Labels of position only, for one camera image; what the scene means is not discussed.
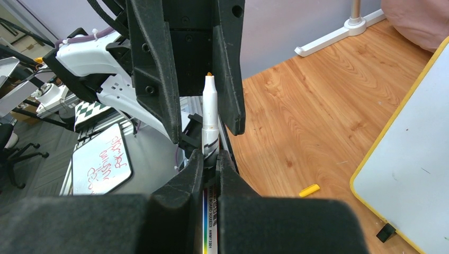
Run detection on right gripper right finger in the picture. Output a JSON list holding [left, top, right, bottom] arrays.
[[216, 151, 369, 253]]

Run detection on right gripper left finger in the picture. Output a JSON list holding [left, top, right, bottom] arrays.
[[1, 150, 203, 253]]

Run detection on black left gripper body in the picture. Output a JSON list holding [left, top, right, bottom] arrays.
[[161, 1, 224, 97]]

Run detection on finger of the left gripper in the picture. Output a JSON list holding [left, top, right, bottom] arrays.
[[212, 1, 246, 135], [126, 1, 182, 144]]

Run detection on white whiteboard marker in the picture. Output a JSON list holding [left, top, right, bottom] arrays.
[[202, 72, 220, 253]]

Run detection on yellow marker cap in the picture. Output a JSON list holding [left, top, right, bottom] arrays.
[[299, 184, 320, 198]]

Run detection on yellow-framed whiteboard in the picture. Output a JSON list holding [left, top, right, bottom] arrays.
[[350, 40, 448, 253]]

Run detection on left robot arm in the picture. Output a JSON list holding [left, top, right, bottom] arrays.
[[44, 1, 246, 143]]

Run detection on left black whiteboard foot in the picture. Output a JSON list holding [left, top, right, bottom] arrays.
[[376, 223, 396, 243]]

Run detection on white clothes rack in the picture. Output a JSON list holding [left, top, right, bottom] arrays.
[[294, 0, 385, 57]]

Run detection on black office chair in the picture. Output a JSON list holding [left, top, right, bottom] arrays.
[[1, 124, 49, 189]]

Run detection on pink shorts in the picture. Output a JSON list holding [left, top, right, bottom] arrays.
[[381, 0, 448, 52]]

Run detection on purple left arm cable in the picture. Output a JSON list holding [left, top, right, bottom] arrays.
[[54, 26, 116, 48]]

